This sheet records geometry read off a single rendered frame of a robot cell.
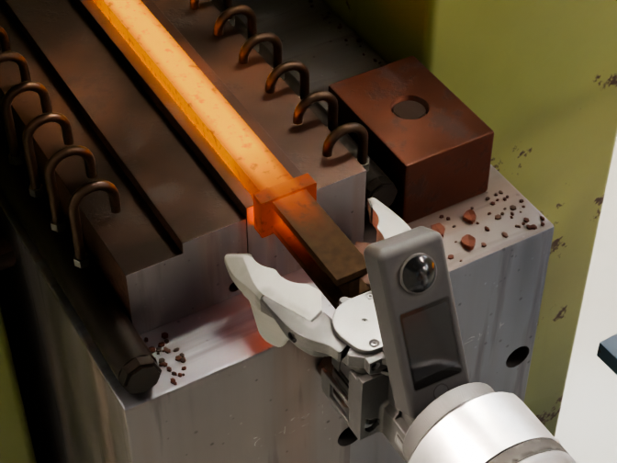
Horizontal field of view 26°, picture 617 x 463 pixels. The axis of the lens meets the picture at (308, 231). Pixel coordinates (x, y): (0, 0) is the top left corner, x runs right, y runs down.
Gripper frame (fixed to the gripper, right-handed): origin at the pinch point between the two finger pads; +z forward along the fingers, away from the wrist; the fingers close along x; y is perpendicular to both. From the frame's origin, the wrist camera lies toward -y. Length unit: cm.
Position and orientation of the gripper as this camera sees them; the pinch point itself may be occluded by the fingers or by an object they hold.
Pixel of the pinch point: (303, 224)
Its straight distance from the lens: 95.3
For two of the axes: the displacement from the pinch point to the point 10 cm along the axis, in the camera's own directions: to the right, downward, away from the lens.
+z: -5.0, -6.0, 6.3
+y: 0.0, 7.2, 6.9
